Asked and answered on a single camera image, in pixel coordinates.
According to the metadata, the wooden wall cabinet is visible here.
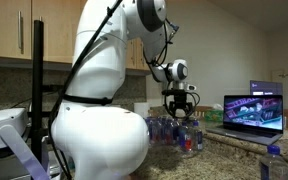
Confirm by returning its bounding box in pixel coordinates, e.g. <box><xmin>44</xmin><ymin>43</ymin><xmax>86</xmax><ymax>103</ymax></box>
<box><xmin>0</xmin><ymin>0</ymin><xmax>152</xmax><ymax>73</ymax></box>

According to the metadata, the wrapped pack of water bottles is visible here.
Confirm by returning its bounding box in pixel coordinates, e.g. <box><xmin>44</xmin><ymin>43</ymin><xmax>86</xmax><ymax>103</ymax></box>
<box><xmin>144</xmin><ymin>115</ymin><xmax>182</xmax><ymax>147</ymax></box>

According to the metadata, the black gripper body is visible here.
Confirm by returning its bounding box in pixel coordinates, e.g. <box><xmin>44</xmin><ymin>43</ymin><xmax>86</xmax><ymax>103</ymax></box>
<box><xmin>163</xmin><ymin>89</ymin><xmax>190</xmax><ymax>105</ymax></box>

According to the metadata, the silver cabinet handle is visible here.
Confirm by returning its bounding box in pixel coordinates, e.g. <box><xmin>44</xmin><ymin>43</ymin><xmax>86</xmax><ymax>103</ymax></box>
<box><xmin>17</xmin><ymin>10</ymin><xmax>24</xmax><ymax>52</ymax></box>

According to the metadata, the clear water bottle blue cap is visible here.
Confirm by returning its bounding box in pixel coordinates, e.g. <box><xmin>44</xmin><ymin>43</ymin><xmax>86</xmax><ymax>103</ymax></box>
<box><xmin>190</xmin><ymin>119</ymin><xmax>204</xmax><ymax>152</ymax></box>
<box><xmin>178</xmin><ymin>120</ymin><xmax>194</xmax><ymax>153</ymax></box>
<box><xmin>258</xmin><ymin>144</ymin><xmax>288</xmax><ymax>180</ymax></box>

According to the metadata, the silver open laptop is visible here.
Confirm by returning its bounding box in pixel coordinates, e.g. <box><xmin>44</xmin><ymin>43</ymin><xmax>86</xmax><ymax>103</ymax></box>
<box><xmin>205</xmin><ymin>94</ymin><xmax>284</xmax><ymax>146</ymax></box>

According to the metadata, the white VR headset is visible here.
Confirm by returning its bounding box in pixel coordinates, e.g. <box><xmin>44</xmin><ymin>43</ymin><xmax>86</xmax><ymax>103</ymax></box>
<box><xmin>0</xmin><ymin>107</ymin><xmax>52</xmax><ymax>180</ymax></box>

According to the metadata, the white paper towel roll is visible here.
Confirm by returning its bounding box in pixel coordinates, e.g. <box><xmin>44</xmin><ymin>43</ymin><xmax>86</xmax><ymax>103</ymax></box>
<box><xmin>133</xmin><ymin>102</ymin><xmax>151</xmax><ymax>117</ymax></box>

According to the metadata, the black camera stand pole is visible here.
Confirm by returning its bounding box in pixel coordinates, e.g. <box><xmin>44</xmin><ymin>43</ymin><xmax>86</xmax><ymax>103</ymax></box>
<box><xmin>27</xmin><ymin>19</ymin><xmax>68</xmax><ymax>164</ymax></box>

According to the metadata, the purple screen monitor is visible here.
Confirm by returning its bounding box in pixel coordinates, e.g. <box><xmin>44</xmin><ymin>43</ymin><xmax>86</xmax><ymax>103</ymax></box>
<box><xmin>249</xmin><ymin>79</ymin><xmax>284</xmax><ymax>97</ymax></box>

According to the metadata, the green tissue box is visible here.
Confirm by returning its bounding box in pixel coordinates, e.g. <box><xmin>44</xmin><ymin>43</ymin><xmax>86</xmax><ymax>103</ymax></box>
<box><xmin>203</xmin><ymin>103</ymin><xmax>225</xmax><ymax>123</ymax></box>

